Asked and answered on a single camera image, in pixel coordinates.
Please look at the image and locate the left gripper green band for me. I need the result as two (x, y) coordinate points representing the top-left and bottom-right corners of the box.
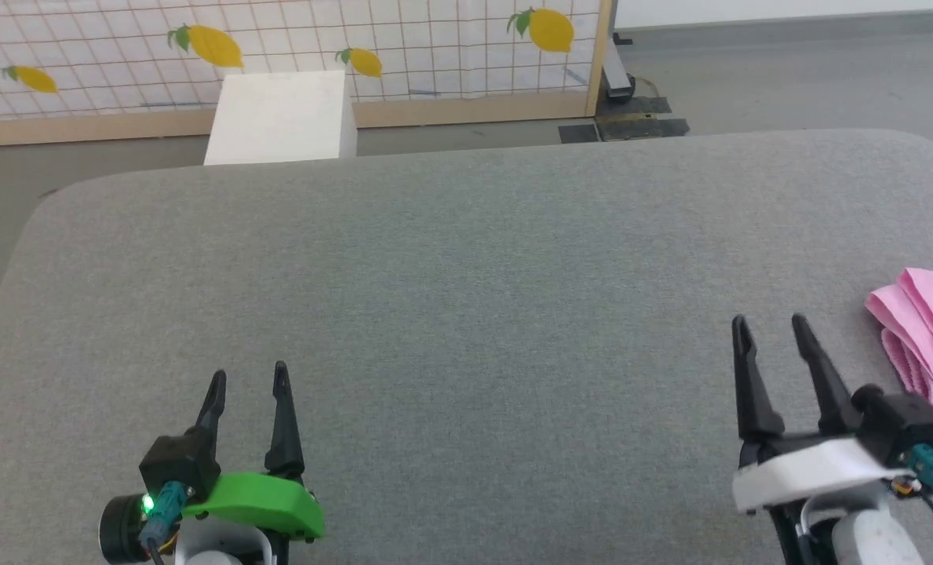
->
(180, 360), (326, 565)

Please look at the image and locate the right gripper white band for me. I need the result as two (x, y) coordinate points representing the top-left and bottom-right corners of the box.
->
(731, 313), (910, 565)

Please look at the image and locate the grey fabric sofa cushion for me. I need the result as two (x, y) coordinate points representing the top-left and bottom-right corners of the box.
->
(0, 129), (933, 565)

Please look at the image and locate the long black floor mat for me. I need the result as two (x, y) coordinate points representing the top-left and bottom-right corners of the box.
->
(595, 117), (690, 143)

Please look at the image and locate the white rectangular box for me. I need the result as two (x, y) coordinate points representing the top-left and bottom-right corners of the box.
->
(202, 70), (359, 166)

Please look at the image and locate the wooden framed lemon print panel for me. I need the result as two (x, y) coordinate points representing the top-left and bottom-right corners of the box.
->
(0, 0), (618, 149)

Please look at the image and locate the teal left camera connector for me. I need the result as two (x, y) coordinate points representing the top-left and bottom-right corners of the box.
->
(137, 481), (189, 550)

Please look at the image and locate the black floor mat under post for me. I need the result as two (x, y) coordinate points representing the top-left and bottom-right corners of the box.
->
(596, 95), (672, 119)

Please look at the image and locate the grey metal post foot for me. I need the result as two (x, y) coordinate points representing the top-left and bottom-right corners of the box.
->
(603, 31), (636, 102)

